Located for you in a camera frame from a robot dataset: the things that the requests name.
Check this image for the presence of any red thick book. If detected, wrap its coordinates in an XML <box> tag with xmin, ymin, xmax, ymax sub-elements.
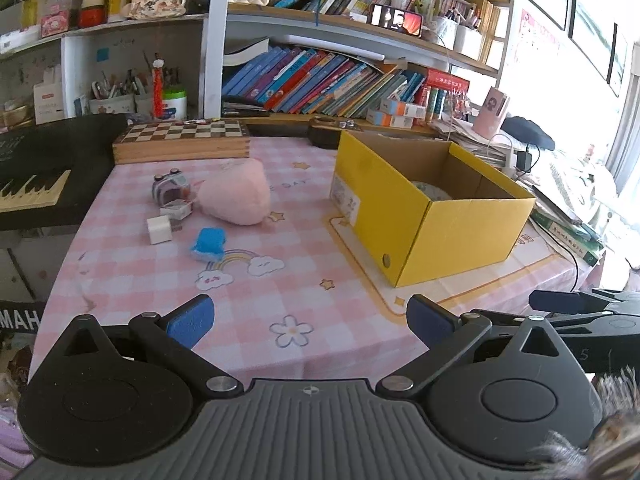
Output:
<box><xmin>426</xmin><ymin>67</ymin><xmax>470</xmax><ymax>94</ymax></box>

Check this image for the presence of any orange white medicine box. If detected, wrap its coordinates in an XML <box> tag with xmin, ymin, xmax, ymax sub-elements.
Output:
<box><xmin>380</xmin><ymin>99</ymin><xmax>426</xmax><ymax>119</ymax></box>

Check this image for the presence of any brown wooden small box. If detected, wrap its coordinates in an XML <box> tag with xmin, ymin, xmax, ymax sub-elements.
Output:
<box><xmin>307</xmin><ymin>117</ymin><xmax>359</xmax><ymax>150</ymax></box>

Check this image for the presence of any green thick dictionary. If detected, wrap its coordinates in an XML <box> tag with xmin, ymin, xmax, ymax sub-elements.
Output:
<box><xmin>530</xmin><ymin>209</ymin><xmax>604</xmax><ymax>266</ymax></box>

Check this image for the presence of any pink checkered tablecloth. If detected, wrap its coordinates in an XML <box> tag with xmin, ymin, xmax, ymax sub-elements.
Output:
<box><xmin>29</xmin><ymin>135</ymin><xmax>601</xmax><ymax>386</ymax></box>

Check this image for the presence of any black cap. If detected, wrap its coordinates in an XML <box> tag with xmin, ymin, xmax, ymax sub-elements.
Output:
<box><xmin>501</xmin><ymin>116</ymin><xmax>555</xmax><ymax>151</ymax></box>

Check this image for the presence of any green lid white jar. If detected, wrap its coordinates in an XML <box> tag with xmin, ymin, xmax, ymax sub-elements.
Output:
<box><xmin>162</xmin><ymin>84</ymin><xmax>188</xmax><ymax>122</ymax></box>

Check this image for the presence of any yellow cardboard box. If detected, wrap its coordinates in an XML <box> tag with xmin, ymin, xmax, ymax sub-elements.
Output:
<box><xmin>330</xmin><ymin>131</ymin><xmax>536</xmax><ymax>287</ymax></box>

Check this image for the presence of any smartphone on shelf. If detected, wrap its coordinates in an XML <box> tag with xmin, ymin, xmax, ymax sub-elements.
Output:
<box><xmin>368</xmin><ymin>3</ymin><xmax>423</xmax><ymax>37</ymax></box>

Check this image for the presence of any black power adapter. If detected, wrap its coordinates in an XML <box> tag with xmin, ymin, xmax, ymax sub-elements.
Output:
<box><xmin>515</xmin><ymin>150</ymin><xmax>533</xmax><ymax>172</ymax></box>

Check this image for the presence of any yellow packing tape roll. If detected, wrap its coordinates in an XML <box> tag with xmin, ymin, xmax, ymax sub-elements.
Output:
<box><xmin>413</xmin><ymin>181</ymin><xmax>451</xmax><ymax>202</ymax></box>

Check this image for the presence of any blue clay block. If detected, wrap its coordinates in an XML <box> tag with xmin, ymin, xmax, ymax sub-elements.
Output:
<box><xmin>190</xmin><ymin>228</ymin><xmax>226</xmax><ymax>262</ymax></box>

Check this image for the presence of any small staples box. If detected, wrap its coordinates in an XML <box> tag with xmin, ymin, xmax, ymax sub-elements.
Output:
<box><xmin>160</xmin><ymin>200</ymin><xmax>193</xmax><ymax>222</ymax></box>

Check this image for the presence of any white charger cube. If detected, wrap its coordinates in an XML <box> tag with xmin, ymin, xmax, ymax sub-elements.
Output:
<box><xmin>146</xmin><ymin>216</ymin><xmax>172</xmax><ymax>245</ymax></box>

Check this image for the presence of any pink cylindrical cup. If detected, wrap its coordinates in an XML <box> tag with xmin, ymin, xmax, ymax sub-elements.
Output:
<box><xmin>472</xmin><ymin>87</ymin><xmax>510</xmax><ymax>139</ymax></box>

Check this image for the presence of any wooden chess board box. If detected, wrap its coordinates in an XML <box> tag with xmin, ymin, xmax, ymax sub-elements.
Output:
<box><xmin>112</xmin><ymin>119</ymin><xmax>250</xmax><ymax>165</ymax></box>

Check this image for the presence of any black Yamaha keyboard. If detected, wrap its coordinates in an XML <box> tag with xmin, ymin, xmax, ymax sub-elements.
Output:
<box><xmin>1</xmin><ymin>114</ymin><xmax>127</xmax><ymax>231</ymax></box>

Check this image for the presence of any pink plush toy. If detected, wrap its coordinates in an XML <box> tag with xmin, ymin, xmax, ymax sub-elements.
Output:
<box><xmin>196</xmin><ymin>158</ymin><xmax>271</xmax><ymax>226</ymax></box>

